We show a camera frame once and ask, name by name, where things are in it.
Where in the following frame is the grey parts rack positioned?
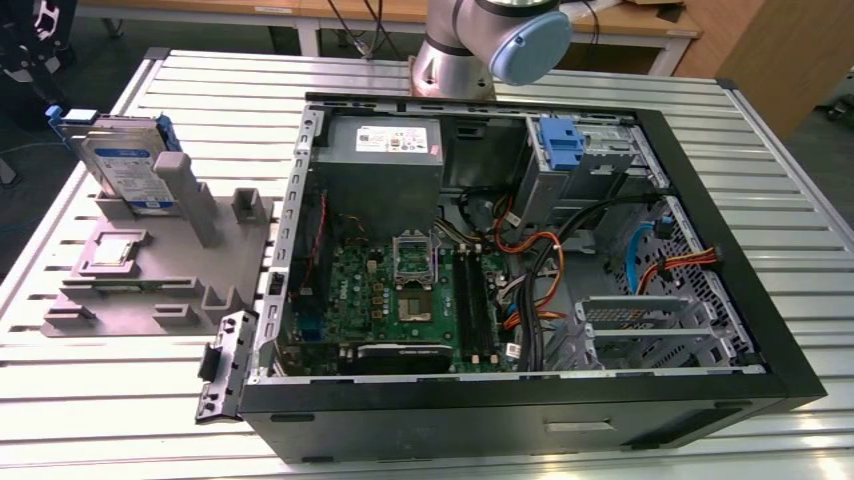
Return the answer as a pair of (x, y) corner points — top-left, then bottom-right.
(41, 152), (282, 339)

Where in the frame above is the orange yellow wire bundle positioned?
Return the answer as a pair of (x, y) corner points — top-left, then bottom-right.
(492, 230), (570, 334)

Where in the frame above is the green RAM stick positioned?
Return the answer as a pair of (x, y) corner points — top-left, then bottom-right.
(91, 278), (167, 292)

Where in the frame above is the black open PC case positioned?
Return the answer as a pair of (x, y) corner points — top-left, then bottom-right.
(193, 89), (830, 465)

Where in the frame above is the black cable pair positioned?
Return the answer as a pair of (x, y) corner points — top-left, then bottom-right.
(518, 193), (664, 372)

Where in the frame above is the orange red power wire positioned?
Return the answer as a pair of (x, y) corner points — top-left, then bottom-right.
(637, 246), (728, 297)

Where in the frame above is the blue plastic drive latch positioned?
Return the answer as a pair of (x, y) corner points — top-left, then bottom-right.
(538, 117), (586, 172)

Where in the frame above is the brown wooden cabinet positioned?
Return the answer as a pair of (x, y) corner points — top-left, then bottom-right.
(673, 0), (854, 141)

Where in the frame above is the CPU socket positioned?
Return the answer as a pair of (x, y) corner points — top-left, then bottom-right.
(397, 293), (439, 325)

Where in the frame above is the wooden desk white frame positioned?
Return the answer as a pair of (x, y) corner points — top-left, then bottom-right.
(79, 0), (429, 56)
(533, 0), (706, 76)

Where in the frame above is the grey optical drive cage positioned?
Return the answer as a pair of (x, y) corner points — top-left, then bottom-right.
(514, 113), (662, 230)

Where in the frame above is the grey metal disk bay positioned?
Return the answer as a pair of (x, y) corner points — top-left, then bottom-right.
(570, 294), (744, 372)

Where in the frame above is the green motherboard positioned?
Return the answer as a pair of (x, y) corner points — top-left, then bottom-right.
(278, 234), (521, 377)

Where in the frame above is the silver CPU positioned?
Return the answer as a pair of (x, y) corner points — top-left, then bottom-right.
(91, 238), (137, 265)

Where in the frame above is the metal socket cover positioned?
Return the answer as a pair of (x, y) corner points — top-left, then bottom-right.
(391, 230), (439, 292)

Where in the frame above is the grey power supply unit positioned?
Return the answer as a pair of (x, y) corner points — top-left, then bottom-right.
(311, 115), (447, 242)

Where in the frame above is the black graphics card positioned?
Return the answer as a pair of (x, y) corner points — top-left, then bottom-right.
(338, 341), (457, 376)

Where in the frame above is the black RAM slot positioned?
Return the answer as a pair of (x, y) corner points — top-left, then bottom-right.
(453, 243), (484, 365)
(470, 243), (501, 365)

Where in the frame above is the hard disk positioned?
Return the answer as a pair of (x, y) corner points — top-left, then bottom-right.
(45, 108), (181, 220)

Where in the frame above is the blue data wire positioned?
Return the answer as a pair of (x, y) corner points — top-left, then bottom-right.
(625, 219), (673, 295)

